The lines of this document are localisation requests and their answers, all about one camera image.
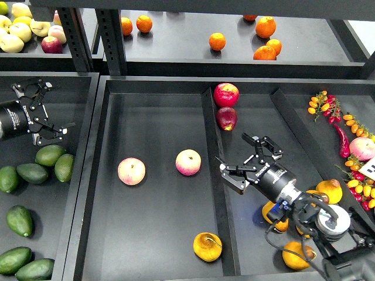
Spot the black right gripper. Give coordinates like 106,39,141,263
215,133,301,204

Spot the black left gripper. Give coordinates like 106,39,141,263
1,77,76,146

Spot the dark green avocado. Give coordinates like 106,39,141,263
6,205,33,237

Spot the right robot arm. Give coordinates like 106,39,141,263
219,133,374,280

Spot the green avocado top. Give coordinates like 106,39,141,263
35,145,67,167

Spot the green avocado right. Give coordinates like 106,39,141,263
54,153,75,183

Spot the dark avocado middle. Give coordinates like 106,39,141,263
16,163,49,184

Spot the green avocado far left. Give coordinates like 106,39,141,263
0,166,19,193

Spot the yellow pear with stem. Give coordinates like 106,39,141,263
306,190,329,204

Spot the pale pear top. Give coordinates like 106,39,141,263
11,2,33,18

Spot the yellow pear bottom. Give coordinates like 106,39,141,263
282,241,316,270

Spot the black left tray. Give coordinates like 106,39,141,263
1,71,98,280

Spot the black tray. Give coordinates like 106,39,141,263
1,71,98,280
61,76,374,280

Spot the dark red apple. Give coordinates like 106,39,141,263
216,107,237,131

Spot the pink apple centre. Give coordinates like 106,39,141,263
175,149,202,176

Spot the pink apple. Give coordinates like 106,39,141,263
117,157,146,186
175,149,202,176

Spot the red apple on shelf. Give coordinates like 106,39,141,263
41,36,63,54

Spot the yellow apple front left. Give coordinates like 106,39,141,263
1,34,24,53

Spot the pale peach on shelf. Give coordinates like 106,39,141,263
47,25,67,44

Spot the yellow apple with stem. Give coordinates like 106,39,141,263
29,19,51,37

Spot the yellow apple middle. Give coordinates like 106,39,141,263
9,22,32,43

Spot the yellow lemon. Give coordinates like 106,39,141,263
12,16,32,26

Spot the yellow apple left edge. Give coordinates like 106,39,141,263
0,15,12,32

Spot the cherry tomato bunch top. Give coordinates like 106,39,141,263
307,90,342,124

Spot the red chili pepper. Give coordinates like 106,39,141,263
333,124,350,158

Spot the pink apple left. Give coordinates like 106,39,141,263
117,157,146,186

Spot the orange front right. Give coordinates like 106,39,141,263
253,45,277,60

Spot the black centre tray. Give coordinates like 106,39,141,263
61,76,374,280

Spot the green lime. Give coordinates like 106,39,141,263
0,1,9,15

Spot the cherry tomato bunch lower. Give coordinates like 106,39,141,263
335,154,374,211

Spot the black perforated post left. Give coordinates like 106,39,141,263
57,8,94,73

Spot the black perforated post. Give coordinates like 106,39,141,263
57,8,94,73
95,8,127,76

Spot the pale peach behind post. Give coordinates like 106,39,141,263
53,10,62,26

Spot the black perforated post right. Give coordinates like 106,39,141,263
95,8,127,76

